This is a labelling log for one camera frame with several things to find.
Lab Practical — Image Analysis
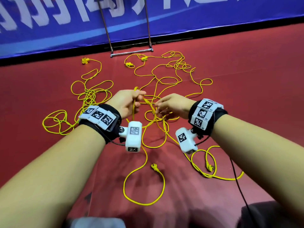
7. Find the person's left hand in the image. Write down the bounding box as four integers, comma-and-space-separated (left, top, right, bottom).
105, 89, 147, 119

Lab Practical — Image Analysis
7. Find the person's right hand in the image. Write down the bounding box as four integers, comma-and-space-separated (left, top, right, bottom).
154, 93, 196, 120

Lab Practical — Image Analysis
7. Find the metal rack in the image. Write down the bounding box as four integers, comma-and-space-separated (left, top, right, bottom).
97, 0, 155, 58

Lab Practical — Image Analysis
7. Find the person's left forearm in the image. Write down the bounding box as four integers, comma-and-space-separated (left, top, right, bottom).
0, 123, 107, 228

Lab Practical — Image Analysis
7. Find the person's right forearm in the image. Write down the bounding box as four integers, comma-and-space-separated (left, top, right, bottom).
209, 114, 304, 228

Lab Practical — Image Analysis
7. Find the black marker wristband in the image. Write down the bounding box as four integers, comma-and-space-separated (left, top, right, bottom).
187, 98, 229, 137
78, 103, 123, 144

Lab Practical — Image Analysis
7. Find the blue banner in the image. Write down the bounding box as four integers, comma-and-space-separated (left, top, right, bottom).
0, 0, 304, 59

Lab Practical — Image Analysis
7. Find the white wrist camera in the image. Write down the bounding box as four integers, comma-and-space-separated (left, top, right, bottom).
176, 127, 199, 154
119, 121, 143, 153

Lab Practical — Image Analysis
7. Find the black cable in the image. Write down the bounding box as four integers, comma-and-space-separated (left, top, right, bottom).
230, 156, 250, 228

